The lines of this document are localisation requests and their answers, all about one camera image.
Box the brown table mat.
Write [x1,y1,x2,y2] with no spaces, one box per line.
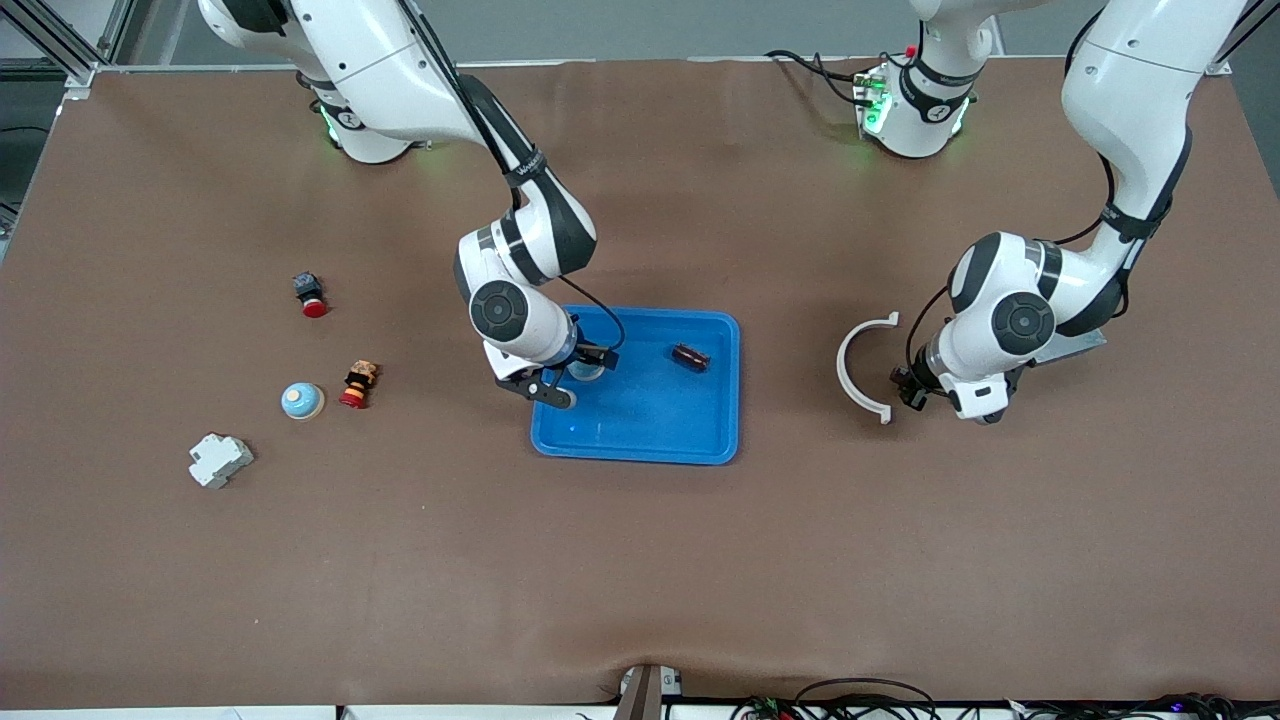
[0,58,1280,706]

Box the black looped cable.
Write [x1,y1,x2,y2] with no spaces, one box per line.
[795,677,941,720]

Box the black base cable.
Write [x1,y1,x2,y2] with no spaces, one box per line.
[765,48,869,106]

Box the red yellow emergency button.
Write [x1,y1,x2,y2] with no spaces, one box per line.
[338,360,382,411]

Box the white half-ring pipe clamp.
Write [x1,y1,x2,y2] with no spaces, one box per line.
[835,311,901,426]

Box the white circuit breaker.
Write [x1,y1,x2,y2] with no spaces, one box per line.
[188,432,255,490]

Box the blue plastic tray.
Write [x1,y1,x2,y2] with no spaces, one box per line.
[530,305,742,467]

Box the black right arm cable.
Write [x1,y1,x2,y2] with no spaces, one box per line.
[395,0,628,353]

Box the tangled cable bundle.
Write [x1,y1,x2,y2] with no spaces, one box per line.
[730,693,1280,720]

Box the black right camera bracket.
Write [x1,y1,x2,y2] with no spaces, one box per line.
[495,366,563,409]

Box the aluminium frame post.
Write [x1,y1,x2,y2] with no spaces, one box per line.
[1198,0,1280,79]
[0,0,136,101]

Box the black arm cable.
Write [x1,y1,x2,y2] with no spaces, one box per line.
[395,0,628,353]
[905,0,1251,371]

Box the silver metal box module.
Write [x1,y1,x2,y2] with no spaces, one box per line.
[1035,328,1108,366]

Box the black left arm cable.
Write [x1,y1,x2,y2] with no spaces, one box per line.
[905,0,1251,371]

